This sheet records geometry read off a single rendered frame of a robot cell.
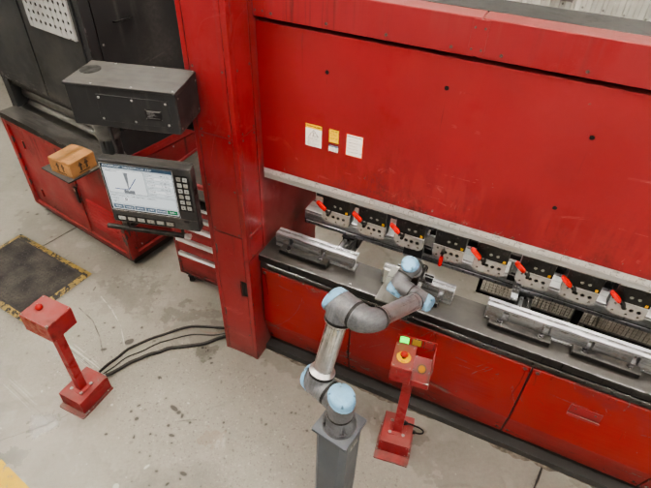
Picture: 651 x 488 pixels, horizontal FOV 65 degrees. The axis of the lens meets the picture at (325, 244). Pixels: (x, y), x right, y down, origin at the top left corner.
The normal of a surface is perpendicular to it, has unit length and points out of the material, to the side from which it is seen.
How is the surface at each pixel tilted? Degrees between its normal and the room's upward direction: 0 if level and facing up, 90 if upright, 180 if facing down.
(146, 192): 90
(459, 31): 90
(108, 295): 0
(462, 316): 0
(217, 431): 0
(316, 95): 90
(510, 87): 90
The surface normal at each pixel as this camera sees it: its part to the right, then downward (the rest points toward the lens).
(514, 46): -0.43, 0.58
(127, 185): -0.18, 0.63
